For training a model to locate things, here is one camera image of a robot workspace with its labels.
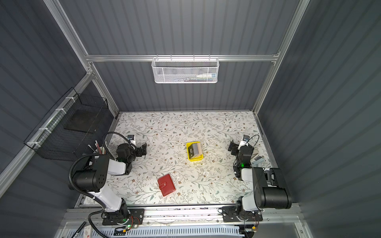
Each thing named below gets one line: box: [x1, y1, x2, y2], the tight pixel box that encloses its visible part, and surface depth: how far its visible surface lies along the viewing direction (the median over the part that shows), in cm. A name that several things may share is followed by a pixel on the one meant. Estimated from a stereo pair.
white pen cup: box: [92, 146, 108, 155], surface depth 88 cm
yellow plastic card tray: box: [186, 141, 204, 162], surface depth 96 cm
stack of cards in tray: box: [188, 142, 203, 160], surface depth 96 cm
